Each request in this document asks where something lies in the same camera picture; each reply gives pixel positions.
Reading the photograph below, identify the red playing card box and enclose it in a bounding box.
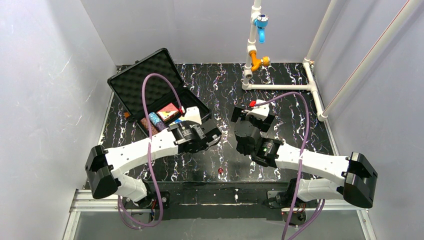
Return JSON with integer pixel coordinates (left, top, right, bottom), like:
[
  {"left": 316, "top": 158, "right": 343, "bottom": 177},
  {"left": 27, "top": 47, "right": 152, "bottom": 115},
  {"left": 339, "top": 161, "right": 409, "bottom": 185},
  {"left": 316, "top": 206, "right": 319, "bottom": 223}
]
[{"left": 156, "top": 102, "right": 180, "bottom": 122}]

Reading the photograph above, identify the light blue poker chip stack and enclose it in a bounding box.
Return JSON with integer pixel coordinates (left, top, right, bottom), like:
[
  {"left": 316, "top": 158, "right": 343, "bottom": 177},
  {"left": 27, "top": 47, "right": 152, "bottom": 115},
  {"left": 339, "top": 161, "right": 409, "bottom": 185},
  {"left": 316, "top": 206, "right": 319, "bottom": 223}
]
[{"left": 148, "top": 112, "right": 162, "bottom": 126}]

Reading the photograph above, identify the black foam-lined poker case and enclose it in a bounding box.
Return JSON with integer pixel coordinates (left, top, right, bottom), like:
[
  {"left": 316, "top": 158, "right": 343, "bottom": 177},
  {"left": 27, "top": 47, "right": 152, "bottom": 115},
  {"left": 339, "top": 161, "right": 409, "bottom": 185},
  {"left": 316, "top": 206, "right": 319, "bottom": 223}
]
[{"left": 107, "top": 48, "right": 211, "bottom": 137}]

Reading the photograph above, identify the purple poker chip stack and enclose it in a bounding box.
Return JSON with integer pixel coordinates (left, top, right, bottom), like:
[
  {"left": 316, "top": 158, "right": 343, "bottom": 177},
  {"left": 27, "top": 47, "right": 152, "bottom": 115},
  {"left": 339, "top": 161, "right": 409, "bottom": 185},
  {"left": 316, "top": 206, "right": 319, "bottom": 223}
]
[{"left": 154, "top": 121, "right": 168, "bottom": 132}]

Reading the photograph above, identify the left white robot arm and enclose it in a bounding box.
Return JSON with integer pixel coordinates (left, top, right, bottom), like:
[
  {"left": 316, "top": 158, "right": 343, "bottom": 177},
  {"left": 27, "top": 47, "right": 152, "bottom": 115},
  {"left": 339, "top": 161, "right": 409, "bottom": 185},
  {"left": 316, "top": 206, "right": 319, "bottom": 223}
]
[{"left": 84, "top": 120, "right": 222, "bottom": 202}]

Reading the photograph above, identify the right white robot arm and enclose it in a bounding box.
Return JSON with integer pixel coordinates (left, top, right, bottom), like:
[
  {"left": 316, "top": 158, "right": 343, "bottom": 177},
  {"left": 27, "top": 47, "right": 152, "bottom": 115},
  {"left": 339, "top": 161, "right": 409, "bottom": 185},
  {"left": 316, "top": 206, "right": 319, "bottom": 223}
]
[{"left": 230, "top": 105, "right": 378, "bottom": 209}]

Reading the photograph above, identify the orange black poker chip stack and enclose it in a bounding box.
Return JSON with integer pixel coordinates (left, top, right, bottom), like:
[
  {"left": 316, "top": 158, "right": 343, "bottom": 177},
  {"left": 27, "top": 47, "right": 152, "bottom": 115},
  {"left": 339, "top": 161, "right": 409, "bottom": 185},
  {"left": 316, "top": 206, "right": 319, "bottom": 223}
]
[{"left": 140, "top": 117, "right": 159, "bottom": 137}]

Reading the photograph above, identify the orange pipe fitting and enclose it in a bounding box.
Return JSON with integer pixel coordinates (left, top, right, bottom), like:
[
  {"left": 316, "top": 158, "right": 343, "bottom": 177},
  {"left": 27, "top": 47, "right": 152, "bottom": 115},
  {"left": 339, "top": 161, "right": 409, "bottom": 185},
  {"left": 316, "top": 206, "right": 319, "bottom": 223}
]
[{"left": 249, "top": 50, "right": 271, "bottom": 72}]

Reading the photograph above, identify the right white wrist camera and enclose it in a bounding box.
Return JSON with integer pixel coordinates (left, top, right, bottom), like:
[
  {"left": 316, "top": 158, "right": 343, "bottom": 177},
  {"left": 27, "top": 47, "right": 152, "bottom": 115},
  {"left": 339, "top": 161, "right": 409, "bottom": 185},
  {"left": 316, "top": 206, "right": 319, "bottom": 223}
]
[{"left": 246, "top": 103, "right": 270, "bottom": 121}]

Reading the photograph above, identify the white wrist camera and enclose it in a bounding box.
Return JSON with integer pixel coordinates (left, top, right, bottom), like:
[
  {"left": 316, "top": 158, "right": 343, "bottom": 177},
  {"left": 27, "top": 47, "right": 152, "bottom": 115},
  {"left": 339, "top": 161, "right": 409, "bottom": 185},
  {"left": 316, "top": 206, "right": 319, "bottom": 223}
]
[
  {"left": 183, "top": 106, "right": 202, "bottom": 125},
  {"left": 246, "top": 103, "right": 270, "bottom": 121}
]

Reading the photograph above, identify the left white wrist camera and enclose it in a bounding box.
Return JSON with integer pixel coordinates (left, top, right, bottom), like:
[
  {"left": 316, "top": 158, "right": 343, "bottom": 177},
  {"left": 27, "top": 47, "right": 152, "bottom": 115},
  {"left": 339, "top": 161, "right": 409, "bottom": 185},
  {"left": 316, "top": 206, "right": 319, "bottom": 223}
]
[{"left": 183, "top": 106, "right": 202, "bottom": 125}]

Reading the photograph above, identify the white PVC pipe frame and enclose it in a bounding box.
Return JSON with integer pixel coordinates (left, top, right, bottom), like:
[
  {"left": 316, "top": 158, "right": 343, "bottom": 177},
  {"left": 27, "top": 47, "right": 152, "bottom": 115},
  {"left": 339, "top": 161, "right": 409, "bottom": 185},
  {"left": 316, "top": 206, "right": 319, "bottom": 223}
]
[{"left": 241, "top": 0, "right": 424, "bottom": 122}]

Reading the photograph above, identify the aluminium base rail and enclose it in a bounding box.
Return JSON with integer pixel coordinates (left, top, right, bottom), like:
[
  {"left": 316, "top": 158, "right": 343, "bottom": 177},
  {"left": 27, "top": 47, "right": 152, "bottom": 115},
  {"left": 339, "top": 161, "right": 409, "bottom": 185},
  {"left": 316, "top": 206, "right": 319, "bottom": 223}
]
[{"left": 63, "top": 190, "right": 376, "bottom": 240}]

